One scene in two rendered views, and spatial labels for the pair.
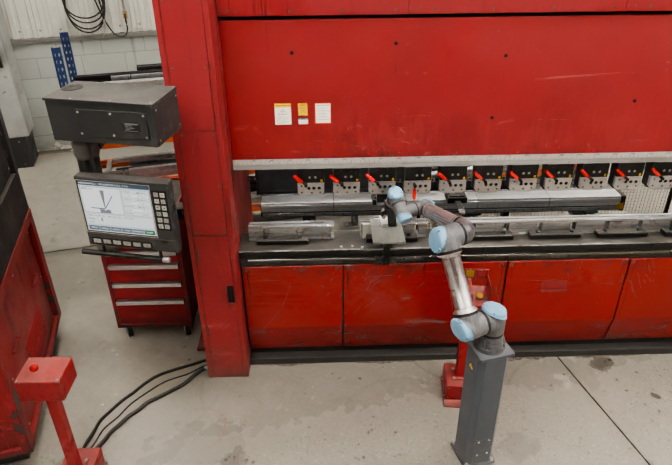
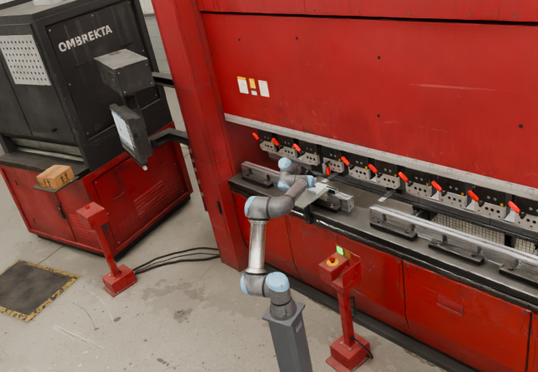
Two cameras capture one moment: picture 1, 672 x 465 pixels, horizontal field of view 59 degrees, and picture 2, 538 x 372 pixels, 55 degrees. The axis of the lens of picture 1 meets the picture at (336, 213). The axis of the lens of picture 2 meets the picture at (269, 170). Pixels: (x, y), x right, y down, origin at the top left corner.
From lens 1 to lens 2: 262 cm
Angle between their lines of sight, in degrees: 45
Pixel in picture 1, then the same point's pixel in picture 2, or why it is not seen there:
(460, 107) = (351, 101)
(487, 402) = (282, 358)
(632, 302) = not seen: outside the picture
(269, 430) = (214, 310)
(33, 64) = not seen: hidden behind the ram
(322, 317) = (280, 250)
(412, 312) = not seen: hidden behind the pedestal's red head
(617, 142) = (509, 170)
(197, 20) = (170, 14)
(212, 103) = (186, 71)
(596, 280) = (495, 320)
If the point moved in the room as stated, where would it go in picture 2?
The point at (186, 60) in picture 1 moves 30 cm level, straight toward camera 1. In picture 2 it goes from (170, 41) to (140, 54)
